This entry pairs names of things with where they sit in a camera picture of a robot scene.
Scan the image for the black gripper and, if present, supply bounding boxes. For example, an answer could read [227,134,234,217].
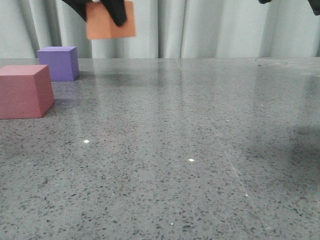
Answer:
[258,0,320,16]

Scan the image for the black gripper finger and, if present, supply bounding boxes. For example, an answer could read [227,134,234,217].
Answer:
[101,0,127,27]
[62,0,92,22]

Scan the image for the purple foam cube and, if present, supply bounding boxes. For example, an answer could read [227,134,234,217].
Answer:
[37,46,80,82]

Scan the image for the pink foam cube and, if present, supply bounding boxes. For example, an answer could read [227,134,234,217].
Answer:
[0,64,55,120]

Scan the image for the grey-green curtain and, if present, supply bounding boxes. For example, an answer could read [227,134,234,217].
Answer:
[0,0,320,59]

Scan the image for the orange foam cube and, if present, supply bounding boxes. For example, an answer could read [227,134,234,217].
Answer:
[86,1,137,40]

